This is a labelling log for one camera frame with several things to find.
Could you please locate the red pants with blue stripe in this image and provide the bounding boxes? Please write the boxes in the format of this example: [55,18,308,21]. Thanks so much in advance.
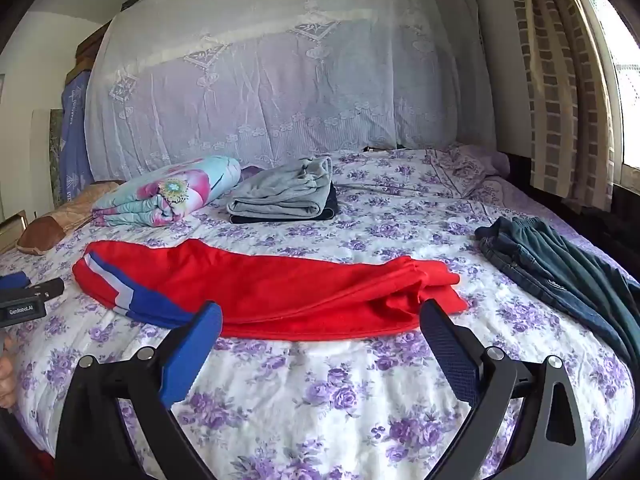
[73,240,468,341]

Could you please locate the person's left hand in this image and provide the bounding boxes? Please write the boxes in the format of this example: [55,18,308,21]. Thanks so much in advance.
[0,336,16,408]

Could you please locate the brown satin pillow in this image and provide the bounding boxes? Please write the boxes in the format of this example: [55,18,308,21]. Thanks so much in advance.
[16,181,122,256]

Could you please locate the blue printed fabric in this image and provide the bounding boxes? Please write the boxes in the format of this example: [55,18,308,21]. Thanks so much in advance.
[58,70,93,203]

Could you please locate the dark green pants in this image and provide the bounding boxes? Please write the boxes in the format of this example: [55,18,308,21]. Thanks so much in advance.
[475,217,639,337]

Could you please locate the purple floral bed sheet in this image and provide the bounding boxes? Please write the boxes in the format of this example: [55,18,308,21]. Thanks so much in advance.
[0,147,637,480]

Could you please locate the folded floral quilt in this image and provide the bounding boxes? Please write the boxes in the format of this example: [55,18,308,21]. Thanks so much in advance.
[92,155,241,228]

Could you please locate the blue denim jeans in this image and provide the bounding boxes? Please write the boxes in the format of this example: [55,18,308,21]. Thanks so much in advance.
[477,236,639,372]

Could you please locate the purple floral pillow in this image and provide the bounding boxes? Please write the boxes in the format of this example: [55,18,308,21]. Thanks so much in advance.
[421,144,510,198]

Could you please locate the folded grey pants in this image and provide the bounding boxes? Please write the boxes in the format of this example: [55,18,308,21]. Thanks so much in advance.
[227,156,333,220]

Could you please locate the folded dark navy garment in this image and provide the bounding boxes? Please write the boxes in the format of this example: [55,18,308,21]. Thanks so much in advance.
[230,184,340,224]

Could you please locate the white lace covered headboard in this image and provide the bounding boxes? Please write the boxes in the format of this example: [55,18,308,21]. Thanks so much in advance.
[85,0,497,180]

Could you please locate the beige checkered curtain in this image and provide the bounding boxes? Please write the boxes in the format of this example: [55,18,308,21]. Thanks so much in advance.
[513,0,614,210]

